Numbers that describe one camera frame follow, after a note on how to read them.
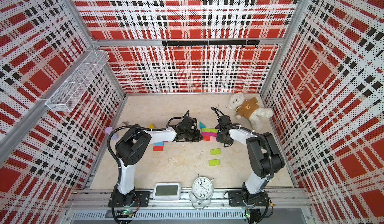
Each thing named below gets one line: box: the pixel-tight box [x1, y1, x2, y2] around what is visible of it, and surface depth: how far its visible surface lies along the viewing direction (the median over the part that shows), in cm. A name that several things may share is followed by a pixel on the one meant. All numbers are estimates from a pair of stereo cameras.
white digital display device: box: [153, 182, 182, 201], surface depth 74 cm
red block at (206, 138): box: [202, 135, 211, 141], surface depth 96 cm
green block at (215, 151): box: [210, 148, 221, 156], surface depth 92 cm
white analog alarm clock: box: [189, 172, 215, 210], surface depth 74 cm
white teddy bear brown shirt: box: [227, 92, 274, 130], surface depth 104 cm
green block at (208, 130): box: [201, 128, 215, 133], surface depth 100 cm
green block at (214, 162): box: [208, 159, 220, 167], surface depth 88 cm
